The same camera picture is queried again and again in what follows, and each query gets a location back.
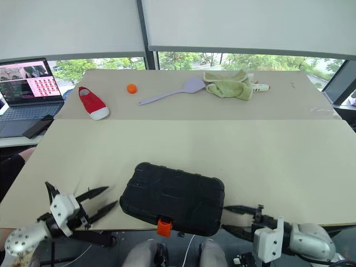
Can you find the grey rounded robot left leg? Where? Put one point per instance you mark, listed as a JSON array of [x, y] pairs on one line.
[[143, 254]]

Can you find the seated person in black shorts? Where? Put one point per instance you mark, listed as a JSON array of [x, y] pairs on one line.
[[11, 172]]

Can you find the person in white shirt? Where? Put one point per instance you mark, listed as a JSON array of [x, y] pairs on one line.
[[353, 98]]

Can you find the small orange ball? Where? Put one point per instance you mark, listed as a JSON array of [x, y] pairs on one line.
[[132, 88]]

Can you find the grey rounded robot leg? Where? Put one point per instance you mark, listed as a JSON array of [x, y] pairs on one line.
[[212, 254], [143, 254]]

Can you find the white orange plastic gadget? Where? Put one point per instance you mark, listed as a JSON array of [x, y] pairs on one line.
[[261, 87]]

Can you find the light green towel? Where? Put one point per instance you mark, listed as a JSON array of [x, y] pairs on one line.
[[228, 87]]

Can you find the dark window frame post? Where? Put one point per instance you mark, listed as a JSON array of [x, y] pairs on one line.
[[148, 41]]

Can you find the lilac silicone spatula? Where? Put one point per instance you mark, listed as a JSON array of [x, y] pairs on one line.
[[193, 84]]

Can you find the black table leg bar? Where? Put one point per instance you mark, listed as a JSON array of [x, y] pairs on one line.
[[94, 237]]

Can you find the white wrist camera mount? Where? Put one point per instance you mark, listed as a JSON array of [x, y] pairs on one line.
[[62, 211], [268, 242]]

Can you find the black device with white plug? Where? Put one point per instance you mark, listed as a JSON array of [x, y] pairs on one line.
[[244, 260]]

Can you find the black tool case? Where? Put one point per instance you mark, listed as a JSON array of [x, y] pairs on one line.
[[172, 197]]

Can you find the open grey laptop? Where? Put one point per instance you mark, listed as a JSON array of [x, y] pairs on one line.
[[27, 93]]

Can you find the black smartphone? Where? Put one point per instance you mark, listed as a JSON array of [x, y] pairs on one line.
[[37, 126]]

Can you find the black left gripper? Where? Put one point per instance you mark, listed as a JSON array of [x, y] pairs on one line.
[[83, 219]]

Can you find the narrow white roller blind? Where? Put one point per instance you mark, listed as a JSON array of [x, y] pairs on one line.
[[69, 25]]

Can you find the grey rounded robot right leg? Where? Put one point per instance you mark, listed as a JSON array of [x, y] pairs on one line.
[[212, 254]]

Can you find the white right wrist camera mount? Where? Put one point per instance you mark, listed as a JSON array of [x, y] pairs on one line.
[[268, 242]]

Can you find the red canvas shoe white toe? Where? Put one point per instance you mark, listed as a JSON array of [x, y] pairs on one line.
[[93, 104]]

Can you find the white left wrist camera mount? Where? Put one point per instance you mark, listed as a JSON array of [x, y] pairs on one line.
[[62, 211]]

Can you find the wide white roller blind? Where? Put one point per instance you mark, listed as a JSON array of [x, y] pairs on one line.
[[250, 22]]

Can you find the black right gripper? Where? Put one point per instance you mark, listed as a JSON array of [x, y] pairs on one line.
[[264, 221]]

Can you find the blue round object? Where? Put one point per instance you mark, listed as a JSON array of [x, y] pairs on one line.
[[68, 94]]

